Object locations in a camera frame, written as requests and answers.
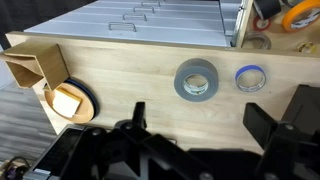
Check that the wooden drawer with white front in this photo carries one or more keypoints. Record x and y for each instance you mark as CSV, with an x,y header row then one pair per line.
x,y
280,36

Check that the small yellow tape roll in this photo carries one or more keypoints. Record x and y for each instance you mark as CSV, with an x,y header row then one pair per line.
x,y
300,48

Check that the white drawer cabinet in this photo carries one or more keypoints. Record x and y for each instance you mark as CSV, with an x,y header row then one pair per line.
x,y
166,30

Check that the orange tape roll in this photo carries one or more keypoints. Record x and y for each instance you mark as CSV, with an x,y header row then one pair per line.
x,y
291,16

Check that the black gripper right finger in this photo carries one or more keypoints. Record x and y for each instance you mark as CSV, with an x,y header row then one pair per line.
x,y
258,125

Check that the gray duct tape roll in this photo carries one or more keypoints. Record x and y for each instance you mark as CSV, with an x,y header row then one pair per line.
x,y
200,65

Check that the pale yellow sponge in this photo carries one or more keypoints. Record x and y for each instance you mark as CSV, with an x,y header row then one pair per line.
x,y
65,103

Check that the small red tape roll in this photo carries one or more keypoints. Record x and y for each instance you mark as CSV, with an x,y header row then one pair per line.
x,y
254,24

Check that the open wooden box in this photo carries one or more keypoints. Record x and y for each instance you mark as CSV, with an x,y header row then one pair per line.
x,y
53,66

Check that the blue masking tape roll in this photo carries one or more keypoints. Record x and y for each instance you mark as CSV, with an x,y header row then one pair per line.
x,y
250,67

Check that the clear tape roll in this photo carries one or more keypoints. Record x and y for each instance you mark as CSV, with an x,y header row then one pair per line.
x,y
266,38

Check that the wooden tape dispenser disc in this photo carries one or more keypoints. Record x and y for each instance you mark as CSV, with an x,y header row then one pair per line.
x,y
85,113

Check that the small black tape roll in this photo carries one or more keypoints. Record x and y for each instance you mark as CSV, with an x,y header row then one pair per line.
x,y
270,8

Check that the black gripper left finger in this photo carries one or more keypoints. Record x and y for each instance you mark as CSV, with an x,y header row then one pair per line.
x,y
140,115

